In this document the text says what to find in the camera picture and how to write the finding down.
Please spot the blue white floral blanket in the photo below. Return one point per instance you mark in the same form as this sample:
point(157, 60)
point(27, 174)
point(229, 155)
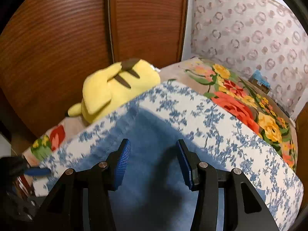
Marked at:
point(216, 130)

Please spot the colourful flower print blanket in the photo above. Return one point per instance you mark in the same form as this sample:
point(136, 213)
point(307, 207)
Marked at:
point(240, 105)

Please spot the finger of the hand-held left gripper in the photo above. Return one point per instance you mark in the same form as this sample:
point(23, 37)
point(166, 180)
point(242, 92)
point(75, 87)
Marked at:
point(36, 172)

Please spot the yellow plush toy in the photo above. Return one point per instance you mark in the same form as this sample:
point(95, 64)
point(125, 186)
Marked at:
point(105, 89)

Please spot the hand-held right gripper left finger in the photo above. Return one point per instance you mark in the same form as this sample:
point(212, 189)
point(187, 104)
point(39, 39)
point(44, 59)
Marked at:
point(122, 163)

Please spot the wooden louvered closet door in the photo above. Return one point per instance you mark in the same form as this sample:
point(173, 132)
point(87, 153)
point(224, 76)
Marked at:
point(149, 21)
point(53, 53)

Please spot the brown box with blue cloth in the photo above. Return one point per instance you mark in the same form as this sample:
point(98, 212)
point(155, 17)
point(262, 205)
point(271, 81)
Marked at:
point(261, 81)

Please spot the blue pants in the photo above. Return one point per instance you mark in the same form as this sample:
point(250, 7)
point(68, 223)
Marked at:
point(154, 134)

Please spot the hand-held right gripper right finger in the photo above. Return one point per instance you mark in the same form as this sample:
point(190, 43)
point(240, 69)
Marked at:
point(186, 163)

